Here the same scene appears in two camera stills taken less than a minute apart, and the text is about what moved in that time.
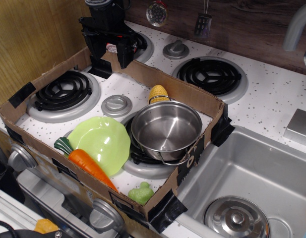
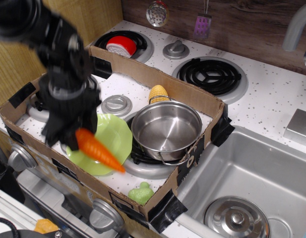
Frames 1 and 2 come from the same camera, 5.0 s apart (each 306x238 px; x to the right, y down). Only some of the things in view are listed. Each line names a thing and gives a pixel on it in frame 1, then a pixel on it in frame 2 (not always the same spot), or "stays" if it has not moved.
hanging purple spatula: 203,22 stays
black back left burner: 145,47 stays
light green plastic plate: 106,140 stays
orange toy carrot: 84,161 → 90,144
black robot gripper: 107,21 → 70,94
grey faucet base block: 299,127 stays
